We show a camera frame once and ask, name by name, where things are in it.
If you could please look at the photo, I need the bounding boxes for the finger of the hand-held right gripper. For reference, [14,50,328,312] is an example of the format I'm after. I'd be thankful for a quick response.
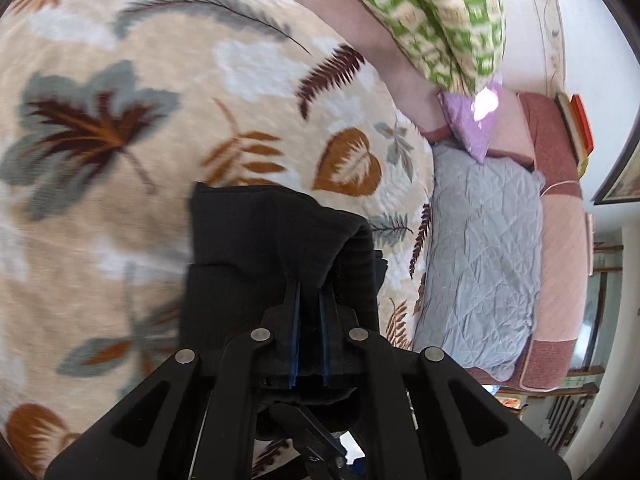
[270,402,352,480]

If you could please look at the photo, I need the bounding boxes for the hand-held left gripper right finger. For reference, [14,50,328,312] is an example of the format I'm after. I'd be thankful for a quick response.
[319,285,571,480]

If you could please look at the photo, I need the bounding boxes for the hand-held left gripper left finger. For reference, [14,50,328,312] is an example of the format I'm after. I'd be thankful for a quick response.
[45,280,301,480]

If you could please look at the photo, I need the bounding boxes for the black pants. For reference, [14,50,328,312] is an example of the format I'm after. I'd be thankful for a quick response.
[179,181,389,442]

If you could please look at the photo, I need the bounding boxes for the grey quilted blanket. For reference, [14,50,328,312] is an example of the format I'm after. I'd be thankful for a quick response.
[411,141,547,385]

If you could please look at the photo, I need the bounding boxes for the purple pillow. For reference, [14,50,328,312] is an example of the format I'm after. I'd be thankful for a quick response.
[436,72,504,164]

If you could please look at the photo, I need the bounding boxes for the pink padded headboard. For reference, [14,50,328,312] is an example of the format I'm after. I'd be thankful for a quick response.
[467,87,597,392]

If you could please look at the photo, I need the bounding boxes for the framed picture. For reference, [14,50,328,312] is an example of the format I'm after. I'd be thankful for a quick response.
[591,127,640,207]

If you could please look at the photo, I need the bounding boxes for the red book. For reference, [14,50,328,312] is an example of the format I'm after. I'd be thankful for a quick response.
[570,93,597,162]

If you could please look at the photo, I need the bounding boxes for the leaf-printed fleece blanket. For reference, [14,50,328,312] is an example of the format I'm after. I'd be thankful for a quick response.
[0,0,437,480]

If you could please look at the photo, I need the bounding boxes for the green checked folded quilt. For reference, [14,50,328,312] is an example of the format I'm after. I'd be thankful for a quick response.
[319,0,507,97]

